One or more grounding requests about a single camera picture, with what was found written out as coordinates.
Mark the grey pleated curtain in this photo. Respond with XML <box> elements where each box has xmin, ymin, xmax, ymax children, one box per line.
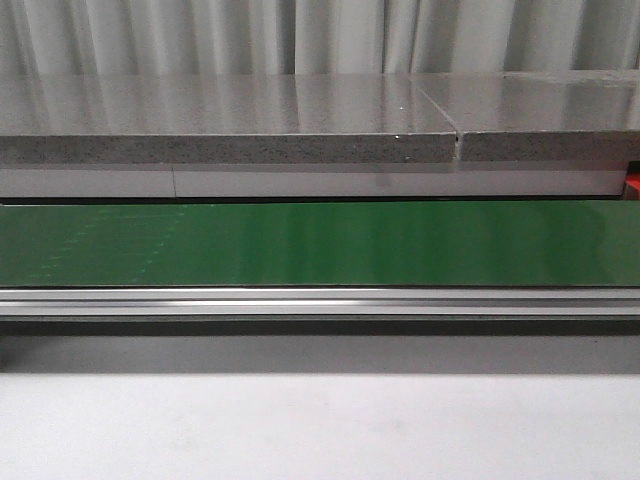
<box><xmin>1</xmin><ymin>1</ymin><xmax>639</xmax><ymax>75</ymax></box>

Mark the grey granite slab left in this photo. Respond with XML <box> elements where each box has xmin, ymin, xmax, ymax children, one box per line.
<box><xmin>1</xmin><ymin>74</ymin><xmax>456</xmax><ymax>165</ymax></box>

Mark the aluminium conveyor frame rail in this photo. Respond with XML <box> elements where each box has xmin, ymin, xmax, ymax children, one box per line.
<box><xmin>1</xmin><ymin>287</ymin><xmax>639</xmax><ymax>319</ymax></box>

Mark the grey granite slab right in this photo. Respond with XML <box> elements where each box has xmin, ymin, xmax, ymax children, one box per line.
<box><xmin>411</xmin><ymin>70</ymin><xmax>639</xmax><ymax>168</ymax></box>

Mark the red plastic tray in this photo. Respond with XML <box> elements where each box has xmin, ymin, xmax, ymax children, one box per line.
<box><xmin>622</xmin><ymin>173</ymin><xmax>640</xmax><ymax>201</ymax></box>

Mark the grey granite slab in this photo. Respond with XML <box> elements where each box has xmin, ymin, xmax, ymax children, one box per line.
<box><xmin>1</xmin><ymin>74</ymin><xmax>456</xmax><ymax>165</ymax></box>
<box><xmin>411</xmin><ymin>70</ymin><xmax>639</xmax><ymax>168</ymax></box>

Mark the green conveyor belt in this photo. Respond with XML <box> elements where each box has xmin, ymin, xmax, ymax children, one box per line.
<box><xmin>1</xmin><ymin>200</ymin><xmax>639</xmax><ymax>287</ymax></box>

